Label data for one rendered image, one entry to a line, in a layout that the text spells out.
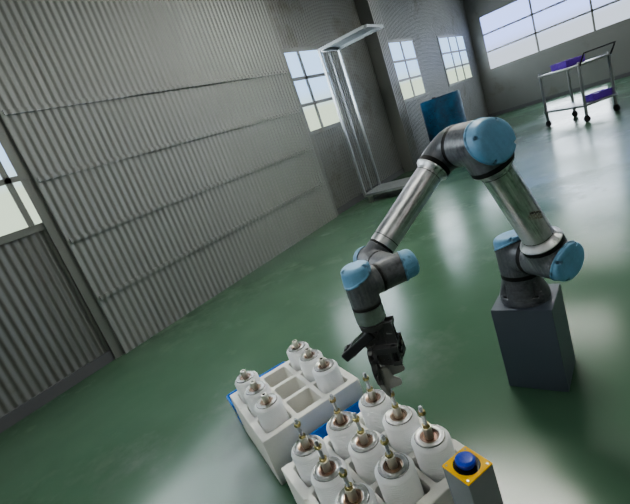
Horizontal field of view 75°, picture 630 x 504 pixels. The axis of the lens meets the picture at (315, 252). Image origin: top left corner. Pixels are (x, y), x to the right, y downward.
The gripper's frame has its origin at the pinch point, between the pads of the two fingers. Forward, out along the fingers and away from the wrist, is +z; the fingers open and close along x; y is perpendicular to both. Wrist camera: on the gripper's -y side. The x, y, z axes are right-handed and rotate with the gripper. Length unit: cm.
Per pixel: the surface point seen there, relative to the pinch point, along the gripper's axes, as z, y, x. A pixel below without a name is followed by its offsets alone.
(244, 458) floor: 34, -68, 12
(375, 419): 12.8, -7.8, 3.2
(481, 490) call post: 6.2, 21.1, -25.7
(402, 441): 13.5, 0.9, -4.8
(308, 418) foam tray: 18.5, -34.8, 12.2
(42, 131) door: -132, -226, 133
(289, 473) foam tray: 16.3, -31.2, -12.0
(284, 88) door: -129, -143, 384
